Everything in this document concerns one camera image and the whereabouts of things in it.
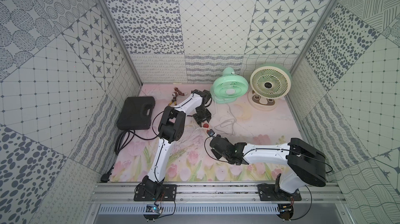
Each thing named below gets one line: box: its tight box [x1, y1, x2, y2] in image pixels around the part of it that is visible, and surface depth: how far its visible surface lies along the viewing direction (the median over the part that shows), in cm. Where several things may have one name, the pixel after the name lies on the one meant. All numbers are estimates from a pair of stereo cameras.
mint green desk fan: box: [210, 67, 249, 105], surface depth 94 cm
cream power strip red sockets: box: [201, 120, 211, 132], surface depth 97 cm
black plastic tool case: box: [116, 96, 156, 131], surface depth 101 cm
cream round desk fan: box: [247, 63, 293, 112], surface depth 93 cm
